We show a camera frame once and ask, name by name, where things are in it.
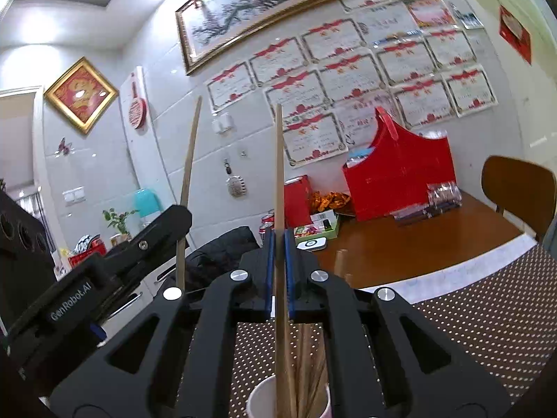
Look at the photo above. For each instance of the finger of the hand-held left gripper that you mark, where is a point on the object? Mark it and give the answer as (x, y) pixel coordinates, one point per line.
(161, 235)

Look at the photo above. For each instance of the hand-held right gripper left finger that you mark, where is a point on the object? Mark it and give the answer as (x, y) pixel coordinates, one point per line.
(270, 270)

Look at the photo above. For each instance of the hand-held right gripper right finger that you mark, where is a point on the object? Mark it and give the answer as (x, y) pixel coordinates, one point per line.
(290, 270)

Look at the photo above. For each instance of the wooden chopstick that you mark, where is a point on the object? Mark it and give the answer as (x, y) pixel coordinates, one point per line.
(280, 183)
(191, 161)

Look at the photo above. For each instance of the bundle of wooden chopsticks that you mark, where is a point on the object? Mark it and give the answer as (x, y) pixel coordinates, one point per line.
(309, 379)

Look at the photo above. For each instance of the pink white paper cup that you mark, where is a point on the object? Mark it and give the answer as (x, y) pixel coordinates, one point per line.
(261, 400)

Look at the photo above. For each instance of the small white device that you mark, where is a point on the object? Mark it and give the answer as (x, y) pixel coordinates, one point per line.
(313, 244)

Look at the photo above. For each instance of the teal plastic container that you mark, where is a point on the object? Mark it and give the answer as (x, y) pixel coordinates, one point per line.
(148, 202)

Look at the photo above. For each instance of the green potted plant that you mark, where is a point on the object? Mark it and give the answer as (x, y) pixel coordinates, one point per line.
(119, 222)

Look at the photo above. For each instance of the red drink cans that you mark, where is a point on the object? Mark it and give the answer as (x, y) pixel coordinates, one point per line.
(266, 224)

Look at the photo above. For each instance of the black jacket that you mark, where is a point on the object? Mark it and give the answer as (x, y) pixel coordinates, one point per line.
(222, 248)

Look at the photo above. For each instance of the green white snack box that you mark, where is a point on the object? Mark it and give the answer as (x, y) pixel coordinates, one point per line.
(324, 226)

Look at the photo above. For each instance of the red basket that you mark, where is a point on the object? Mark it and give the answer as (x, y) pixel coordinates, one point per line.
(85, 254)

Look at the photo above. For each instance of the small red gift bag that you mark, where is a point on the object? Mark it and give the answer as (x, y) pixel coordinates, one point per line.
(298, 200)

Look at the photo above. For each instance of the orange snack bags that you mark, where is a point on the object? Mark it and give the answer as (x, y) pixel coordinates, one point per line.
(330, 202)

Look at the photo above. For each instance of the hanging round white brush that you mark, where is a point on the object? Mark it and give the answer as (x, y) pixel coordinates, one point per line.
(237, 185)

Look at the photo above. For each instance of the dark flat packet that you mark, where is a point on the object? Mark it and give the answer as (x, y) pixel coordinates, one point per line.
(413, 217)

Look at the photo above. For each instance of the large red gift bag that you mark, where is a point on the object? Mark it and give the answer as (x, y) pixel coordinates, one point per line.
(391, 174)

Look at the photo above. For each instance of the gold framed red picture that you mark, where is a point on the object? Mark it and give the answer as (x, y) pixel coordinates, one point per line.
(80, 93)

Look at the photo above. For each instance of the clear plastic packet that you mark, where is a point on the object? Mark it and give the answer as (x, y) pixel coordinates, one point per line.
(444, 198)

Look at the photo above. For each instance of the wooden chair back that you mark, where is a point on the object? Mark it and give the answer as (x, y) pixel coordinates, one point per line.
(513, 187)

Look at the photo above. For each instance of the framed blossom tree painting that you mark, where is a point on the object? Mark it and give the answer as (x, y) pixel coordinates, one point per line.
(256, 8)

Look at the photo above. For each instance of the red diamond poster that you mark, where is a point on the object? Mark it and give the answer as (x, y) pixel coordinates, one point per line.
(515, 30)

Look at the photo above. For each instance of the double wall socket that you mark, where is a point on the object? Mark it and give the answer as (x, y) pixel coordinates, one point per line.
(73, 196)

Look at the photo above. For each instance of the red paddle wall ornament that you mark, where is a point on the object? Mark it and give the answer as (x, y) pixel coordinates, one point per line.
(138, 113)

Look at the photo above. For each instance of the white light switch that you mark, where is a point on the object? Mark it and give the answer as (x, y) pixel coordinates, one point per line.
(222, 122)

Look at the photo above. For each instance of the butterfly wall decoration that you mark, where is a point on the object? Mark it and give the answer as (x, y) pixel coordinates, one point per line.
(64, 146)

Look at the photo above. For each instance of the wall of red-trimmed certificates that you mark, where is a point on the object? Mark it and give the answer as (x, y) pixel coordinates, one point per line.
(370, 65)

